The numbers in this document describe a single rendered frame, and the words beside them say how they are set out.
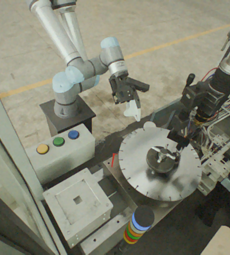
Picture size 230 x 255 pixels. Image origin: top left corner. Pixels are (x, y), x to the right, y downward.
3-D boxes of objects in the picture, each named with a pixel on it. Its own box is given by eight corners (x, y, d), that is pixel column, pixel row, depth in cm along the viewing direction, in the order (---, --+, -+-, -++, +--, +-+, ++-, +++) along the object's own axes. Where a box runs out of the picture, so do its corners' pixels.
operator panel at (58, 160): (40, 187, 84) (32, 171, 73) (31, 168, 89) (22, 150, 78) (95, 156, 97) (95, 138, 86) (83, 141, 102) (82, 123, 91)
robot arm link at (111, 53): (111, 45, 88) (120, 34, 80) (119, 68, 88) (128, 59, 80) (96, 46, 84) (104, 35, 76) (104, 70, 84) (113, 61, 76)
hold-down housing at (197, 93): (176, 134, 69) (199, 89, 54) (168, 124, 72) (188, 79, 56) (187, 129, 71) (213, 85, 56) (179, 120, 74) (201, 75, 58)
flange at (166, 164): (146, 169, 73) (147, 166, 71) (146, 145, 80) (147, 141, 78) (174, 173, 73) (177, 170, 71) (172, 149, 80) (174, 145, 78)
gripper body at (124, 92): (115, 106, 83) (106, 79, 83) (132, 101, 86) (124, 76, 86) (121, 102, 76) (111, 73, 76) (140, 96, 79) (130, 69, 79)
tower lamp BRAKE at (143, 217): (140, 235, 42) (143, 232, 40) (127, 217, 44) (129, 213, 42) (155, 222, 44) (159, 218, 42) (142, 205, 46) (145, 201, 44)
